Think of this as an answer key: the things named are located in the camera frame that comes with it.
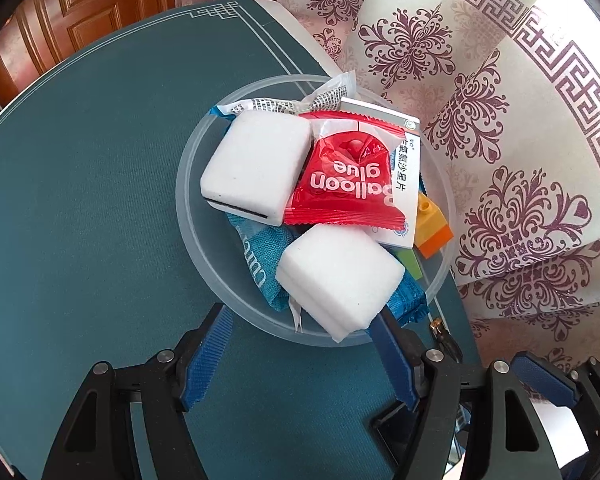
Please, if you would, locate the green studded toy block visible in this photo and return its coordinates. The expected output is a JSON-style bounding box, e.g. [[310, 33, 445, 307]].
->
[[397, 249, 423, 281]]

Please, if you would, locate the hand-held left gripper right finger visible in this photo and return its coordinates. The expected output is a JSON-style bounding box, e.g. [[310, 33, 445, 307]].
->
[[369, 310, 556, 480]]

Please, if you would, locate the white medicine box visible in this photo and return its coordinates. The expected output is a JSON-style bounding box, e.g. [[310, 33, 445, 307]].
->
[[337, 98, 422, 250]]

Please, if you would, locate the wooden door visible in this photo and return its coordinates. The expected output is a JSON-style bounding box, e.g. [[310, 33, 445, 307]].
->
[[0, 0, 178, 121]]

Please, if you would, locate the red glue packet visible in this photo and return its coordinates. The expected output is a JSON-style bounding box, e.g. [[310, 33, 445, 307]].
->
[[284, 112, 418, 228]]

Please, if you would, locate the white sponge block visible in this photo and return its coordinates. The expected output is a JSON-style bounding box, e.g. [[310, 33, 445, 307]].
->
[[275, 223, 406, 345], [200, 110, 313, 227]]

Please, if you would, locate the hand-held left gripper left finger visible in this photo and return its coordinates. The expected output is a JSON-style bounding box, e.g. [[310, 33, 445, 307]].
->
[[40, 302, 236, 480]]

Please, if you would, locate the teal table mat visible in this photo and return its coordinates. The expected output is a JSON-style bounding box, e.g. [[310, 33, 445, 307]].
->
[[0, 2, 481, 480]]

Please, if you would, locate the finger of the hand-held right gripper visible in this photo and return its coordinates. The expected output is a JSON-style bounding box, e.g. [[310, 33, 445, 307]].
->
[[572, 356, 600, 456], [510, 351, 583, 411]]

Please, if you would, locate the black cable brass plug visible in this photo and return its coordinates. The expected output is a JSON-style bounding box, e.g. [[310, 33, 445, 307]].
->
[[427, 317, 463, 363]]

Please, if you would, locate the blue cloth pouch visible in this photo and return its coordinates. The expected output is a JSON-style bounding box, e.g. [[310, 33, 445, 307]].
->
[[225, 212, 306, 333]]

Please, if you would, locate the white purple floral curtain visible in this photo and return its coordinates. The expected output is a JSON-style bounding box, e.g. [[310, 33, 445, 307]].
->
[[275, 0, 600, 411]]

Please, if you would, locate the orange yellow toy block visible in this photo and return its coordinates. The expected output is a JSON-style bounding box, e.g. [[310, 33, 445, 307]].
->
[[412, 191, 453, 260]]

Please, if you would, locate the clear round plate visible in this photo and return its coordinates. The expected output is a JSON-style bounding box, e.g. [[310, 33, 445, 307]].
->
[[175, 74, 455, 348]]

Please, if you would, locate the white snack packet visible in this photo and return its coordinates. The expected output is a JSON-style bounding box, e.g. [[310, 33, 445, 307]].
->
[[211, 71, 357, 121]]

